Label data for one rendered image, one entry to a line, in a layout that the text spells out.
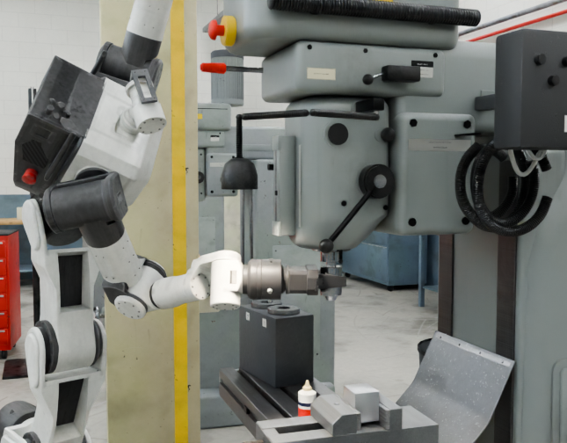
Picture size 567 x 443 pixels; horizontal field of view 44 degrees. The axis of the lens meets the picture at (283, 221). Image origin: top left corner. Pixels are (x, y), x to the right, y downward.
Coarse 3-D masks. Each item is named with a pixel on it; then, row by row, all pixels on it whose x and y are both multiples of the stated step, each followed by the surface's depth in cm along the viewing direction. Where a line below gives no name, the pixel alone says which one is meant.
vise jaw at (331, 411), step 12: (324, 396) 142; (336, 396) 142; (312, 408) 141; (324, 408) 138; (336, 408) 135; (348, 408) 135; (324, 420) 135; (336, 420) 131; (348, 420) 132; (360, 420) 133; (336, 432) 131; (348, 432) 132
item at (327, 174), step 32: (320, 96) 141; (288, 128) 149; (320, 128) 139; (352, 128) 141; (320, 160) 140; (352, 160) 141; (384, 160) 144; (320, 192) 140; (352, 192) 142; (320, 224) 141; (352, 224) 143
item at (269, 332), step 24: (240, 312) 200; (264, 312) 190; (288, 312) 186; (240, 336) 201; (264, 336) 188; (288, 336) 184; (312, 336) 188; (240, 360) 201; (264, 360) 188; (288, 360) 185; (312, 360) 189; (288, 384) 185
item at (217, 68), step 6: (204, 66) 149; (210, 66) 149; (216, 66) 150; (222, 66) 150; (228, 66) 151; (234, 66) 152; (210, 72) 150; (216, 72) 150; (222, 72) 151; (252, 72) 153; (258, 72) 154
